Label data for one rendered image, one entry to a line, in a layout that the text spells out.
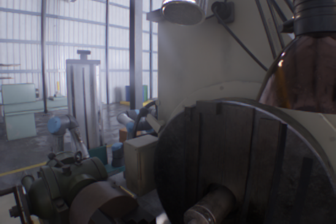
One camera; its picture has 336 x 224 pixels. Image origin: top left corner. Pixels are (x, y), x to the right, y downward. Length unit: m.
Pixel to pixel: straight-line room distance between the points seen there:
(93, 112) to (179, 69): 1.44
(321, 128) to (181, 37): 0.51
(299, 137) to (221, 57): 0.32
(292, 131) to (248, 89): 0.17
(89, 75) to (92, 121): 0.46
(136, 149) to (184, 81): 0.34
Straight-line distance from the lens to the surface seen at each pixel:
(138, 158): 0.80
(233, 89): 0.56
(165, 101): 0.75
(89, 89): 1.96
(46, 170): 0.76
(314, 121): 0.52
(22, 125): 5.94
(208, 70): 0.62
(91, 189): 0.61
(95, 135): 2.06
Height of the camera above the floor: 1.63
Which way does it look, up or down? 7 degrees down
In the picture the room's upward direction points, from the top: straight up
